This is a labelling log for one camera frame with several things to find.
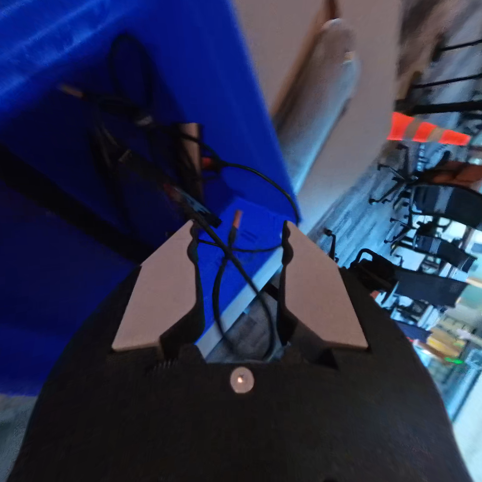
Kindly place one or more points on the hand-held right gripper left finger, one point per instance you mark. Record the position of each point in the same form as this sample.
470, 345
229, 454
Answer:
158, 297

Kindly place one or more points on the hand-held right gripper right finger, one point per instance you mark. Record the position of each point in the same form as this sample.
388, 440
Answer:
320, 297

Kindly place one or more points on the grey usb hub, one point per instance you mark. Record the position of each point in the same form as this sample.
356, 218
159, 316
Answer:
190, 150

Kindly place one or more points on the blue bin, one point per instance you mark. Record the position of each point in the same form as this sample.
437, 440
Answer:
211, 75

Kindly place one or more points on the black office chair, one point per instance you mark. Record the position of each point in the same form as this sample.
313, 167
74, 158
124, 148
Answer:
425, 286
444, 252
452, 203

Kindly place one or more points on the orange striped barrier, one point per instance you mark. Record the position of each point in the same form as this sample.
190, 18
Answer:
425, 131

